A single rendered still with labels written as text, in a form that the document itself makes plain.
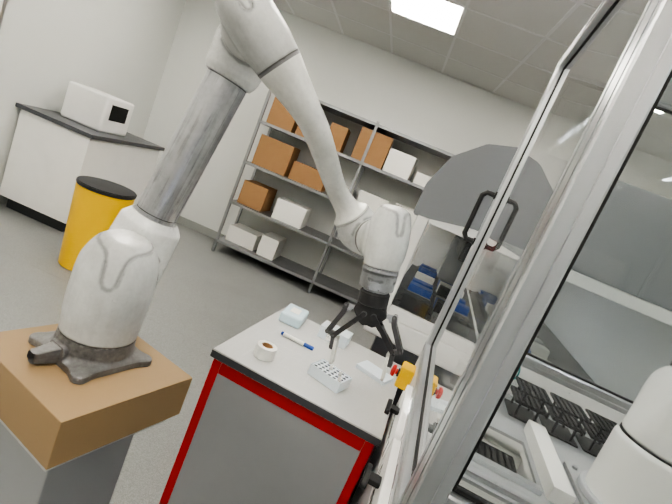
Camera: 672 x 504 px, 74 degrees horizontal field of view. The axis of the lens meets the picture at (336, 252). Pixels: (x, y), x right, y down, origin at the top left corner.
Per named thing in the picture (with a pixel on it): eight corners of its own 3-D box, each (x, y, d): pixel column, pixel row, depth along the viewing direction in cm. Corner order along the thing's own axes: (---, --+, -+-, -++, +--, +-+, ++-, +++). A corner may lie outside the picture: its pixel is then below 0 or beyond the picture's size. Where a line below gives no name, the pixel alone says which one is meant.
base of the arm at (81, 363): (3, 342, 88) (10, 317, 87) (105, 326, 108) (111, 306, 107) (54, 392, 81) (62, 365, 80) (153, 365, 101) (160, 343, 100)
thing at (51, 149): (-11, 203, 381) (25, 63, 359) (83, 200, 494) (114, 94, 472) (62, 236, 376) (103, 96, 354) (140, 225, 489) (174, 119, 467)
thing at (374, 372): (355, 367, 167) (356, 363, 167) (365, 363, 175) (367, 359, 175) (382, 386, 161) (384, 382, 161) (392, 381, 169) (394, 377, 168)
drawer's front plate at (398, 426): (376, 470, 103) (395, 431, 101) (392, 415, 131) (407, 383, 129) (383, 474, 102) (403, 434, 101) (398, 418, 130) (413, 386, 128)
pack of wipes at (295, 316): (298, 330, 180) (302, 320, 179) (277, 320, 181) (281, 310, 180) (306, 319, 194) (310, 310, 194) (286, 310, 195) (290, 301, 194)
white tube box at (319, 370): (306, 372, 148) (310, 363, 147) (319, 367, 155) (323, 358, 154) (336, 393, 142) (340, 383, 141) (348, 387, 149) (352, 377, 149)
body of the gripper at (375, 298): (356, 287, 108) (347, 323, 109) (390, 296, 105) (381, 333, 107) (362, 283, 115) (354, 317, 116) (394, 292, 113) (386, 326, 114)
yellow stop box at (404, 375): (391, 385, 145) (400, 366, 144) (394, 377, 152) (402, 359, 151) (406, 392, 144) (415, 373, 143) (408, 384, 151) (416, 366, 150)
